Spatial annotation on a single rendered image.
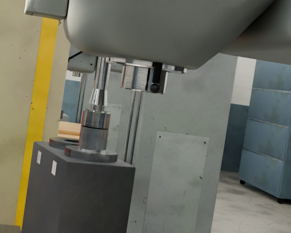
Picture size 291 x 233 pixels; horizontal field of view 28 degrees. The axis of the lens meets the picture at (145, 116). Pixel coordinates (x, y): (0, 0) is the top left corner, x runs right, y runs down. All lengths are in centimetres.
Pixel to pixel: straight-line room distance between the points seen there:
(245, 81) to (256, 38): 983
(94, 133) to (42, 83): 137
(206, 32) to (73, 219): 48
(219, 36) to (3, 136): 183
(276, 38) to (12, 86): 182
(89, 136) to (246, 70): 953
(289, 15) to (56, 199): 53
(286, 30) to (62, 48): 182
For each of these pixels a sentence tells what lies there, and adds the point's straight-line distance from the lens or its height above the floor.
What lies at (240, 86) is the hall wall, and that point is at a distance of 1040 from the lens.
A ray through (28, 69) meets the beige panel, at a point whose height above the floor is 128.
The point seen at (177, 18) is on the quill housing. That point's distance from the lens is 53.
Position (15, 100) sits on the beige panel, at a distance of 232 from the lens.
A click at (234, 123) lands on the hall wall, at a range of 1039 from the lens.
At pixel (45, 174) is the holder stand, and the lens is 102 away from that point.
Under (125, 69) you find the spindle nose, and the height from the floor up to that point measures 130.
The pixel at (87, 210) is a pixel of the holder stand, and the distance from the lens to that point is 94.
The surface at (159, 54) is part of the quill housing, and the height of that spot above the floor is 132.
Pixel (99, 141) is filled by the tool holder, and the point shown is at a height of 118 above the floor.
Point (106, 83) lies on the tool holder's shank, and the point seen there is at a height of 128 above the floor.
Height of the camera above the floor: 129
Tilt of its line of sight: 3 degrees down
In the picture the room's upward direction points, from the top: 8 degrees clockwise
